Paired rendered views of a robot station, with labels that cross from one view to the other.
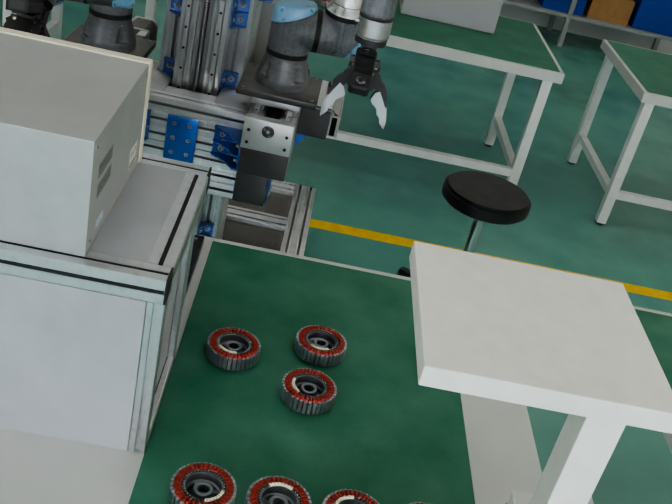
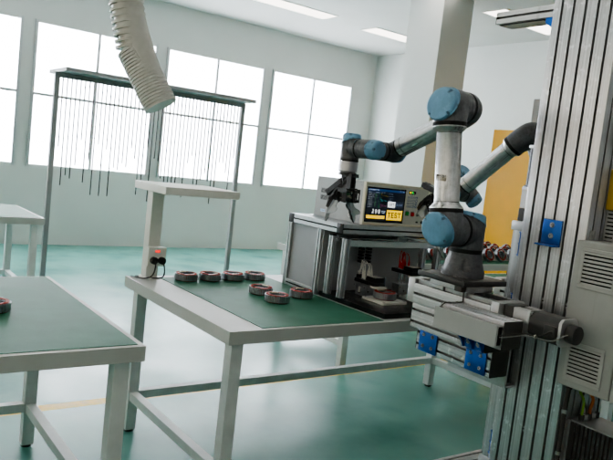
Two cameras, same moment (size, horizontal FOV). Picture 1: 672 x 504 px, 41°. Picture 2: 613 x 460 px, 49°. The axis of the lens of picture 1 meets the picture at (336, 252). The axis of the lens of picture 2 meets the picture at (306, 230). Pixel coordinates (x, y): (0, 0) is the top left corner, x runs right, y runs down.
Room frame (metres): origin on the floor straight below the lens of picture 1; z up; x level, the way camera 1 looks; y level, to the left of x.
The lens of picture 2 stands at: (4.13, -1.48, 1.36)
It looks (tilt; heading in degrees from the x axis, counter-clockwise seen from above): 5 degrees down; 148
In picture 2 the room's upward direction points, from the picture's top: 7 degrees clockwise
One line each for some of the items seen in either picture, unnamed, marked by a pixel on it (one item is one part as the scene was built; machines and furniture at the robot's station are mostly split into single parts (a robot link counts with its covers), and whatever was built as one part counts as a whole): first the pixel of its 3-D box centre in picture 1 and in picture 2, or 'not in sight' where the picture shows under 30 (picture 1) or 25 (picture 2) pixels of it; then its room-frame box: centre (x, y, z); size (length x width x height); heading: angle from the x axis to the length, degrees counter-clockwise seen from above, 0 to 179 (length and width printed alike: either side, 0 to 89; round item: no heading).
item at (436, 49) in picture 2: not in sight; (422, 151); (-1.56, 3.44, 1.65); 0.50 x 0.45 x 3.30; 5
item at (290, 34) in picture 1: (294, 25); (467, 229); (2.41, 0.26, 1.20); 0.13 x 0.12 x 0.14; 101
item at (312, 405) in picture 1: (308, 390); (260, 289); (1.43, -0.01, 0.77); 0.11 x 0.11 x 0.04
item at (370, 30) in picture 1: (372, 27); (348, 167); (1.95, 0.04, 1.37); 0.08 x 0.08 x 0.05
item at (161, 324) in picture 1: (162, 334); (303, 256); (1.31, 0.27, 0.91); 0.28 x 0.03 x 0.32; 5
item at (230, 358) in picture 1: (233, 348); (301, 293); (1.51, 0.16, 0.77); 0.11 x 0.11 x 0.04
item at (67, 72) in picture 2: not in sight; (149, 191); (-1.92, 0.53, 0.97); 1.84 x 0.50 x 1.93; 95
